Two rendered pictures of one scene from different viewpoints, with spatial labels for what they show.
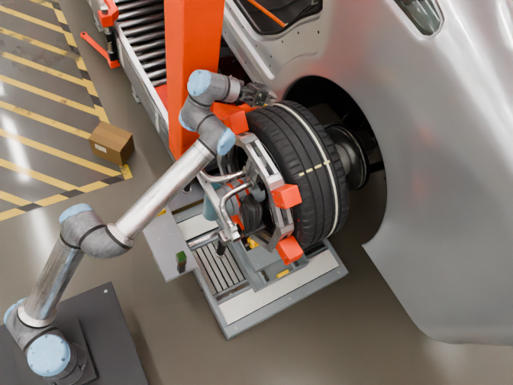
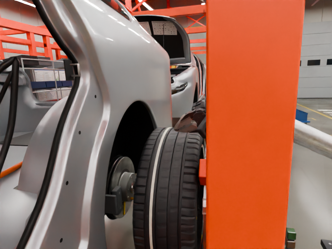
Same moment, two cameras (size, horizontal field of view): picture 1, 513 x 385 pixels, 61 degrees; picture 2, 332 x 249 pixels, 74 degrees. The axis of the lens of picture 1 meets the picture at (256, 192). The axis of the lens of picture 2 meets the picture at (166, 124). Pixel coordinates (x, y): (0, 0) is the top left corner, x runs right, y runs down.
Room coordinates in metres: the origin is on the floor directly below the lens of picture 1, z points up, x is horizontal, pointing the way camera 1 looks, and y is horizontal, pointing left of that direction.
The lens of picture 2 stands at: (1.65, 0.74, 1.42)
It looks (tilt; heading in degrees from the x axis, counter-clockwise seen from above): 12 degrees down; 239
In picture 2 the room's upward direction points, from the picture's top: 2 degrees counter-clockwise
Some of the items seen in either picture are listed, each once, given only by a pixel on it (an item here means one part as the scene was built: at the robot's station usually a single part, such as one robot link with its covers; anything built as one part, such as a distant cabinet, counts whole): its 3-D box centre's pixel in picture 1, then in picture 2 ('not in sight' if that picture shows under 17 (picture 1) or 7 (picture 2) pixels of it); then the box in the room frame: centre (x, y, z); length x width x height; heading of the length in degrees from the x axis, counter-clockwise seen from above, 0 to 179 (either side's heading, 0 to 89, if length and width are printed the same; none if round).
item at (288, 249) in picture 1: (288, 250); not in sight; (0.74, -0.21, 0.85); 0.09 x 0.08 x 0.07; 45
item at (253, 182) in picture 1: (243, 200); not in sight; (0.80, 0.04, 1.03); 0.19 x 0.18 x 0.11; 135
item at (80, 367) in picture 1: (62, 362); not in sight; (0.10, 0.58, 0.40); 0.19 x 0.19 x 0.10
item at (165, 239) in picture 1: (164, 237); not in sight; (0.78, 0.37, 0.44); 0.43 x 0.17 x 0.03; 45
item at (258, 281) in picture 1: (261, 241); not in sight; (1.06, -0.12, 0.13); 0.50 x 0.36 x 0.10; 45
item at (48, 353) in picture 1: (51, 355); not in sight; (0.10, 0.59, 0.54); 0.17 x 0.15 x 0.18; 59
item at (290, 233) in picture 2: (181, 257); (290, 233); (0.64, 0.23, 0.64); 0.04 x 0.04 x 0.04; 45
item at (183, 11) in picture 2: not in sight; (152, 21); (-0.74, -3.53, 2.54); 2.58 x 0.12 x 0.42; 135
